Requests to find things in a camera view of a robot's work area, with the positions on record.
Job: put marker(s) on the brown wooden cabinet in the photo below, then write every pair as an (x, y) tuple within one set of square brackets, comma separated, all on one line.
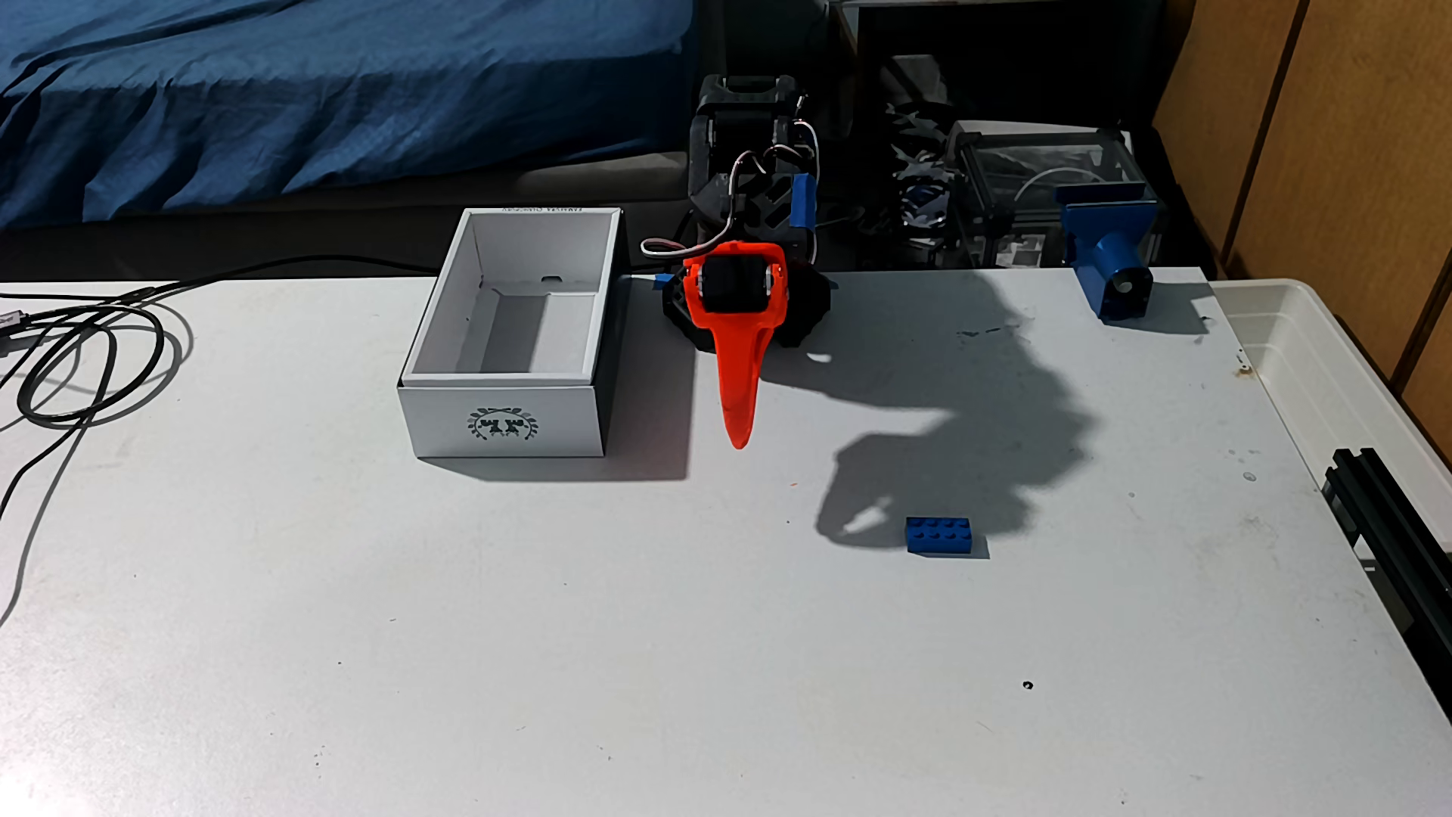
[(1339, 136)]

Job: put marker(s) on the blue printed holder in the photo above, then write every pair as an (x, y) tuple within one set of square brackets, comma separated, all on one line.
[(1106, 255)]

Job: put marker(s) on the clear plastic container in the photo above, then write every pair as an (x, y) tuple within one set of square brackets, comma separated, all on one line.
[(1044, 165)]

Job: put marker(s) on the blue toy brick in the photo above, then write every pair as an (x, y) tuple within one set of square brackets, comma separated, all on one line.
[(939, 537)]

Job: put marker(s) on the white plastic bin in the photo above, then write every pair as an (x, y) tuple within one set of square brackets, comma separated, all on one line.
[(1305, 363)]

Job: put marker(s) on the dark bed base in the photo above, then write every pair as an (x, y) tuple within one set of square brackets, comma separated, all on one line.
[(340, 221)]

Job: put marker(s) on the white cardboard box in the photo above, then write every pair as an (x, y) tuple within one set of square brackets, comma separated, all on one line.
[(499, 397)]

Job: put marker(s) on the blue bed sheet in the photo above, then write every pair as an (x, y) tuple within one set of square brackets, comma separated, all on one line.
[(340, 91)]

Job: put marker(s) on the black aluminium extrusion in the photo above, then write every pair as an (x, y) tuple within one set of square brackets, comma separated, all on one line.
[(1390, 533)]

